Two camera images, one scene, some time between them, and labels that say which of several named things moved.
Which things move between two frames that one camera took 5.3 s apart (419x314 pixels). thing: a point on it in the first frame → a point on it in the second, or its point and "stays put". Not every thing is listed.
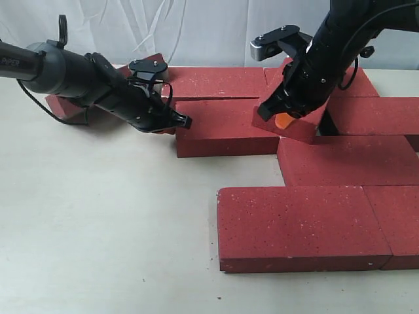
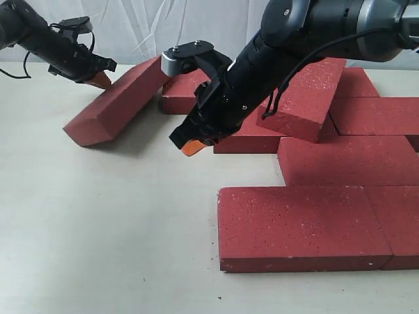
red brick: [285, 229] stays put
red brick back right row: [376, 116] stays put
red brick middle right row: [349, 160] stays put
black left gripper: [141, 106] → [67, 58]
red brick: [396, 208] stays put
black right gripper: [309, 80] → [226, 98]
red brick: [56, 104] → [99, 123]
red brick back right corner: [361, 86] stays put
